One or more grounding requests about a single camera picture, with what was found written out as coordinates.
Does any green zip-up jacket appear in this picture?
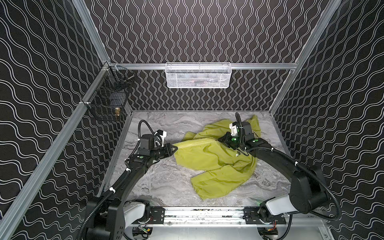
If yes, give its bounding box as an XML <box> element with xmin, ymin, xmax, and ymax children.
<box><xmin>174</xmin><ymin>119</ymin><xmax>258</xmax><ymax>200</ymax></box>

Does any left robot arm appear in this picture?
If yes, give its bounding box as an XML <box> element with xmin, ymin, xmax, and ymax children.
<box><xmin>76</xmin><ymin>120</ymin><xmax>178</xmax><ymax>240</ymax></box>

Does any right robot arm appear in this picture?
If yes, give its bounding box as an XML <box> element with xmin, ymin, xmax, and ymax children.
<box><xmin>219</xmin><ymin>113</ymin><xmax>342</xmax><ymax>223</ymax></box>

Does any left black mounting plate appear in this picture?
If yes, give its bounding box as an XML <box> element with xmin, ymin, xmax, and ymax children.
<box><xmin>124</xmin><ymin>206</ymin><xmax>165</xmax><ymax>227</ymax></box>

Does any black mounting plate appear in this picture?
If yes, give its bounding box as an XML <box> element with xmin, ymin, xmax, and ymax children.
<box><xmin>124</xmin><ymin>206</ymin><xmax>165</xmax><ymax>227</ymax></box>
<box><xmin>243</xmin><ymin>207</ymin><xmax>287</xmax><ymax>225</ymax></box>

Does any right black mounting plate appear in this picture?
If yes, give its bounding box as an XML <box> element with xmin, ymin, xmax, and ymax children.
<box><xmin>243</xmin><ymin>207</ymin><xmax>287</xmax><ymax>225</ymax></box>

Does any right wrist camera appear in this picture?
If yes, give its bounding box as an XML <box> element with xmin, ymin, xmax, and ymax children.
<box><xmin>229</xmin><ymin>122</ymin><xmax>255</xmax><ymax>141</ymax></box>

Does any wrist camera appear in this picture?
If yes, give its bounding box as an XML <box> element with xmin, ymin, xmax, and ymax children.
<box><xmin>140</xmin><ymin>130</ymin><xmax>167</xmax><ymax>150</ymax></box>
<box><xmin>229</xmin><ymin>122</ymin><xmax>255</xmax><ymax>141</ymax></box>

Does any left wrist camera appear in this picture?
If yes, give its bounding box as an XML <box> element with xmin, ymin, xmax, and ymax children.
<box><xmin>140</xmin><ymin>130</ymin><xmax>167</xmax><ymax>150</ymax></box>

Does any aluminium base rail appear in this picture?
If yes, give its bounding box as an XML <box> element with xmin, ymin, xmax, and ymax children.
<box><xmin>85</xmin><ymin>206</ymin><xmax>326</xmax><ymax>227</ymax></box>

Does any white mesh wall basket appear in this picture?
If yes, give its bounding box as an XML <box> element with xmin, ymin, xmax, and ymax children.
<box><xmin>165</xmin><ymin>62</ymin><xmax>232</xmax><ymax>89</ymax></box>

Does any black wire wall basket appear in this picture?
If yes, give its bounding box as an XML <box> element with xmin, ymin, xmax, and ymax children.
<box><xmin>86</xmin><ymin>69</ymin><xmax>136</xmax><ymax>122</ymax></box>

